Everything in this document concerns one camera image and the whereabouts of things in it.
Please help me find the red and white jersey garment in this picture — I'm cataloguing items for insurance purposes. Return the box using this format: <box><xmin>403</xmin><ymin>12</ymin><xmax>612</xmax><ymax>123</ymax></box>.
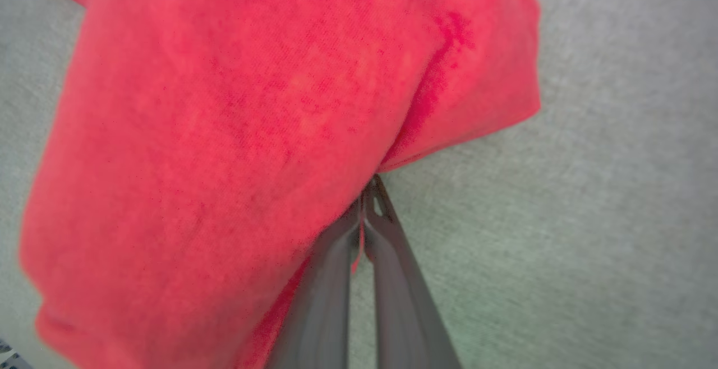
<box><xmin>19</xmin><ymin>0</ymin><xmax>542</xmax><ymax>369</ymax></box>

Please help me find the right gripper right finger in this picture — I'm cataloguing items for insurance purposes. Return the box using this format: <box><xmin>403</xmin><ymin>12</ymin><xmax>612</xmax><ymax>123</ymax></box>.
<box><xmin>362</xmin><ymin>174</ymin><xmax>464</xmax><ymax>369</ymax></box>

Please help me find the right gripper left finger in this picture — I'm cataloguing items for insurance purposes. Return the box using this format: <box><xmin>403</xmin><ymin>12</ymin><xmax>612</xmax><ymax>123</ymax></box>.
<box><xmin>265</xmin><ymin>197</ymin><xmax>363</xmax><ymax>369</ymax></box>

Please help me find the grey fabric sofa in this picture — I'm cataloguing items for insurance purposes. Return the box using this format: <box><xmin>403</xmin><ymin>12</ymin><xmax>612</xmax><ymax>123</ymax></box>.
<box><xmin>0</xmin><ymin>0</ymin><xmax>718</xmax><ymax>369</ymax></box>

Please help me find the dark patterned object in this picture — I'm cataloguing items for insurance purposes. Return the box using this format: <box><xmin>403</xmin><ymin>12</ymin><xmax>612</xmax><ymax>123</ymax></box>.
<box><xmin>0</xmin><ymin>339</ymin><xmax>34</xmax><ymax>369</ymax></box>

